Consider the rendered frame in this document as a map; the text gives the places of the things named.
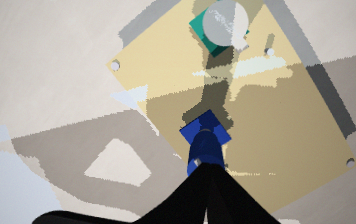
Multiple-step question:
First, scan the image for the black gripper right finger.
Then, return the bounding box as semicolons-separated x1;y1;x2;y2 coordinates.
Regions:
206;163;281;224

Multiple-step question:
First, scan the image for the tan circuit board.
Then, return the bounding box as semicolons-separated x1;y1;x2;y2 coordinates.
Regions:
105;0;356;214

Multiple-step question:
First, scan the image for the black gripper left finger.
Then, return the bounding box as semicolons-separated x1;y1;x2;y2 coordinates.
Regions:
32;163;212;224

